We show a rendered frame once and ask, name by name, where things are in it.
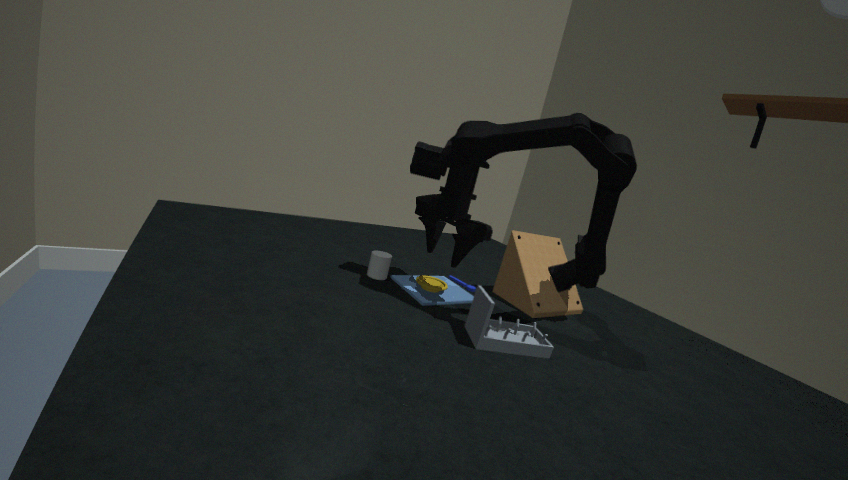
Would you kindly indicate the white cylinder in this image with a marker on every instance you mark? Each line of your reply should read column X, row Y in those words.
column 379, row 265

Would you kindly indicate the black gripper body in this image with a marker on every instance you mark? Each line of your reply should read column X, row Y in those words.
column 465, row 227

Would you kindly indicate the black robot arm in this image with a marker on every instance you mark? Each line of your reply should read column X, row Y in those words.
column 477, row 141

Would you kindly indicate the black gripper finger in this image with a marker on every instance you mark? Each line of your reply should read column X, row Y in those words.
column 462, row 247
column 433, row 232

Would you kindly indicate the dark grey dish rack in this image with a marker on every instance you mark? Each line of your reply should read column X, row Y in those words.
column 507, row 337

